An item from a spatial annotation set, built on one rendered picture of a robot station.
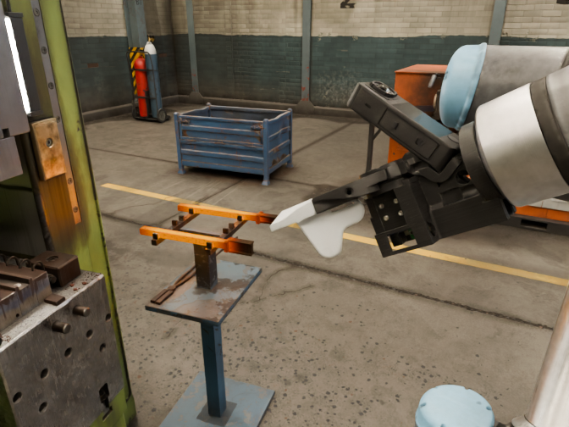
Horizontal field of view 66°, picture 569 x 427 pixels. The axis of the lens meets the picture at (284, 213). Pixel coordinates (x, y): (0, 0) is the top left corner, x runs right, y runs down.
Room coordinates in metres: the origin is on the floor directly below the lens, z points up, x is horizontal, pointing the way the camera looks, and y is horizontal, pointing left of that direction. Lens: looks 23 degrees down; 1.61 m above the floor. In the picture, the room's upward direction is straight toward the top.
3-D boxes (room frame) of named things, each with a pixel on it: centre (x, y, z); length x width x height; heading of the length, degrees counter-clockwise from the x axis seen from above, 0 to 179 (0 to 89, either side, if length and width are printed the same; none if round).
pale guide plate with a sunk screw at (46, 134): (1.30, 0.71, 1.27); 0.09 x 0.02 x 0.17; 162
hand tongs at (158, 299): (1.63, 0.35, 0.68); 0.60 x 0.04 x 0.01; 157
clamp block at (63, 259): (1.15, 0.68, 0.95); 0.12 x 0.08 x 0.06; 72
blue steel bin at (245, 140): (5.20, 0.59, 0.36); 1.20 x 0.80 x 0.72; 68
